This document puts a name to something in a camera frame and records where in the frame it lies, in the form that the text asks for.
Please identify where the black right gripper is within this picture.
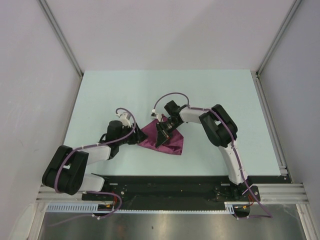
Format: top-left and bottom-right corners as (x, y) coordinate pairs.
(155, 118), (183, 148)

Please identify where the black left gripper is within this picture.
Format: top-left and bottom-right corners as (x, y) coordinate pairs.
(116, 122), (148, 146)

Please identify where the purple cloth napkin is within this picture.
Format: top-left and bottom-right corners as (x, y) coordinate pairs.
(138, 119), (184, 156)

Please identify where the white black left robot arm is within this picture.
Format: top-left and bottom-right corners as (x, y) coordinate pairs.
(42, 120), (148, 200)

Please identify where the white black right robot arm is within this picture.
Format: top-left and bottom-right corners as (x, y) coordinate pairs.
(155, 100), (250, 201)

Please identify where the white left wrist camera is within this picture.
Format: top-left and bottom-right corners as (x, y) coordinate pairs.
(116, 111), (132, 127)

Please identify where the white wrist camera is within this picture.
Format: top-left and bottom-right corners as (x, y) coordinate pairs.
(116, 111), (132, 127)
(150, 109), (164, 122)

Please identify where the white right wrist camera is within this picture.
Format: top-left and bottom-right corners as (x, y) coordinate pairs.
(150, 109), (164, 122)

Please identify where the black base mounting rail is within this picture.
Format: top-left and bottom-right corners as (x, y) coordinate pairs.
(82, 174), (261, 208)

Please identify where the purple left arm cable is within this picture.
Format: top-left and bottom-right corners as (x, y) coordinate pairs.
(47, 107), (137, 227)

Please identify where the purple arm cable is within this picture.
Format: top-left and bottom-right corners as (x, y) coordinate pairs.
(47, 107), (137, 227)
(152, 92), (273, 219)

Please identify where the white slotted cable duct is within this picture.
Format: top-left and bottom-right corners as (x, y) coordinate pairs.
(45, 202), (251, 215)

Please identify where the right aluminium side rail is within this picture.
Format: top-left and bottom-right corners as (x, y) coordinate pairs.
(251, 71), (290, 176)

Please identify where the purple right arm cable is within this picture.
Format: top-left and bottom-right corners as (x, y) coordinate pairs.
(152, 92), (273, 219)

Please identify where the left aluminium frame post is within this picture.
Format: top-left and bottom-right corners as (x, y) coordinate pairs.
(37, 0), (84, 78)

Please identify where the aluminium frame post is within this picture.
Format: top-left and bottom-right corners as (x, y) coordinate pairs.
(255, 0), (304, 76)
(37, 0), (84, 78)

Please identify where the right aluminium frame post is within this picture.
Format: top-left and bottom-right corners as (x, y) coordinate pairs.
(255, 0), (304, 76)

